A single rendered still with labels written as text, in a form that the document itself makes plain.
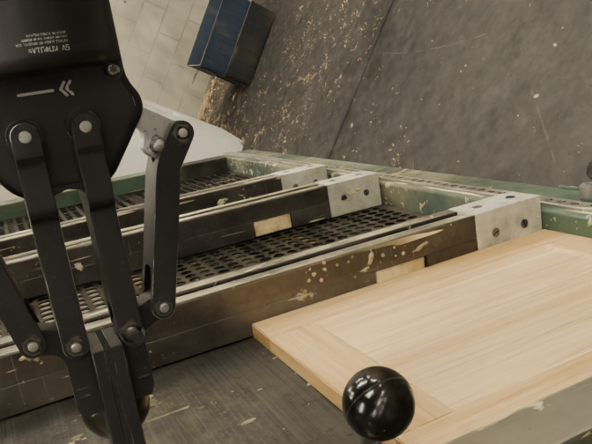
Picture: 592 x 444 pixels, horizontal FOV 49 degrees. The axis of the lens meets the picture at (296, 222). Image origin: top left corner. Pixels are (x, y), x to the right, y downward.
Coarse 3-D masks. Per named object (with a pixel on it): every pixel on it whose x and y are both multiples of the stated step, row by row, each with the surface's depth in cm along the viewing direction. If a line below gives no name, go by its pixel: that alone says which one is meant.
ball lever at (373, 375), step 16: (368, 368) 34; (384, 368) 33; (352, 384) 33; (368, 384) 32; (384, 384) 32; (400, 384) 33; (352, 400) 32; (368, 400) 32; (384, 400) 32; (400, 400) 32; (352, 416) 32; (368, 416) 32; (384, 416) 32; (400, 416) 32; (368, 432) 32; (384, 432) 32; (400, 432) 32
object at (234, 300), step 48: (384, 240) 87; (432, 240) 90; (480, 240) 93; (192, 288) 80; (240, 288) 79; (288, 288) 81; (336, 288) 84; (192, 336) 77; (240, 336) 79; (0, 384) 68; (48, 384) 70
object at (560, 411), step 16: (576, 384) 51; (544, 400) 49; (560, 400) 49; (576, 400) 49; (512, 416) 48; (528, 416) 48; (544, 416) 47; (560, 416) 47; (576, 416) 47; (480, 432) 47; (496, 432) 46; (512, 432) 46; (528, 432) 46; (544, 432) 46; (560, 432) 45; (576, 432) 45
